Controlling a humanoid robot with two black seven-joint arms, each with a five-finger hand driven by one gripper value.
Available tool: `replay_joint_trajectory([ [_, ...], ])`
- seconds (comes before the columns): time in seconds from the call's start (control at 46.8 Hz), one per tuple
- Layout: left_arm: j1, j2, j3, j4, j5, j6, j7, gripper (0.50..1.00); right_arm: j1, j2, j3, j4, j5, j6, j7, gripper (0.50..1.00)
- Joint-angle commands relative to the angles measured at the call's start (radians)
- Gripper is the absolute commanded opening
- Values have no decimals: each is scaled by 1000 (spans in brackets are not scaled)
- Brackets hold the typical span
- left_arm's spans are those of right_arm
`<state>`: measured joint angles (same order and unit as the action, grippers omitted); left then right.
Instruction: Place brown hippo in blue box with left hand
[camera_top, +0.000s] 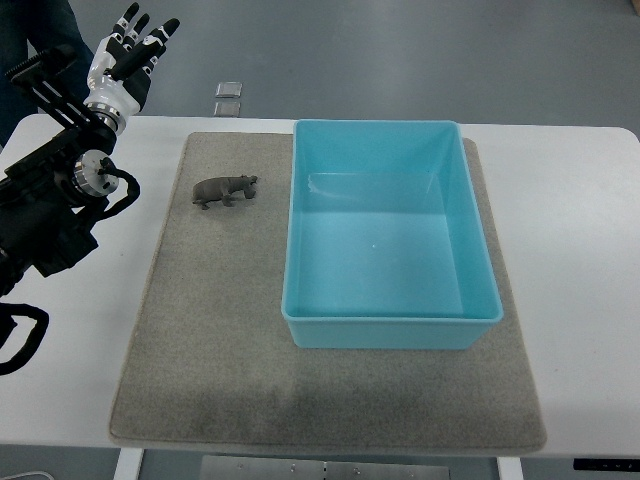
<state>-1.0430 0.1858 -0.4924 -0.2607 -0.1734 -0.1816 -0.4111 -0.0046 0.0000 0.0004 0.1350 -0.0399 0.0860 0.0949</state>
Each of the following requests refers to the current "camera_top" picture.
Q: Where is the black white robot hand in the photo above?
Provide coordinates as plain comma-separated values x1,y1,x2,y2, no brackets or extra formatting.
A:
85,2,180,117

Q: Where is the brown toy hippo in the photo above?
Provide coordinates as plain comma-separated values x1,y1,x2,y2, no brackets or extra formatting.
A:
191,175,258,210

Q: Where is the blue plastic box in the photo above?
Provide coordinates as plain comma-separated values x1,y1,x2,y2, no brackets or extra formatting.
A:
281,120,503,350

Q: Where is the person in dark clothes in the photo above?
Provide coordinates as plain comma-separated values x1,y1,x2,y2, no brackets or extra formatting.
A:
0,0,96,147

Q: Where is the upper metal floor plate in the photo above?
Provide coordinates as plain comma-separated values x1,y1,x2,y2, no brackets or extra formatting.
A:
215,81,243,98

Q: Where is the metal floor plate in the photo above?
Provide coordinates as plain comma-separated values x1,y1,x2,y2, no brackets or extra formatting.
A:
215,81,243,98
213,101,241,118

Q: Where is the lower metal floor plate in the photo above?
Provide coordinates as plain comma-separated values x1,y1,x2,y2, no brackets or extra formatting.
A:
213,101,241,118

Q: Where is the grey felt mat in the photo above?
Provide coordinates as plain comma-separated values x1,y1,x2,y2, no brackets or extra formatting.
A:
109,132,547,456

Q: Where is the white left table leg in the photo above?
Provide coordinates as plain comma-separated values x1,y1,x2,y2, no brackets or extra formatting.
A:
113,448,145,480

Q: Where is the white table leg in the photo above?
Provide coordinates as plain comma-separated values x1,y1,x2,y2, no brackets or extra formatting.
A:
496,457,524,480
113,448,145,480

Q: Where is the grey metal table crossbar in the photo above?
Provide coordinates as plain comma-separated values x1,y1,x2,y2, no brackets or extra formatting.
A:
199,455,451,480

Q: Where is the white right table leg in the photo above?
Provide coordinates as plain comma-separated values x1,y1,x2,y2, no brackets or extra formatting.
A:
496,457,524,480

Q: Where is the black desk control panel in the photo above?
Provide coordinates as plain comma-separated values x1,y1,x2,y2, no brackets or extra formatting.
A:
573,458,640,473

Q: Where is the black looped cable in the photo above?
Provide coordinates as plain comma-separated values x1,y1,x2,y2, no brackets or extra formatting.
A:
0,302,51,376

